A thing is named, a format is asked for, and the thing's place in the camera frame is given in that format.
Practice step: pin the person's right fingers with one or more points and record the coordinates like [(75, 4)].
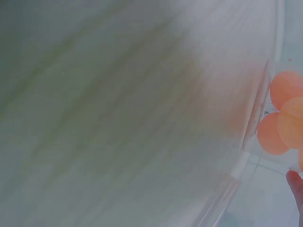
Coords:
[(296, 194)]

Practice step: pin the orange ball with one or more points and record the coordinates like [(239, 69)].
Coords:
[(282, 86), (268, 134), (293, 127)]

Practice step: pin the clear plastic box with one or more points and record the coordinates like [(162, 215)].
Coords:
[(257, 106)]

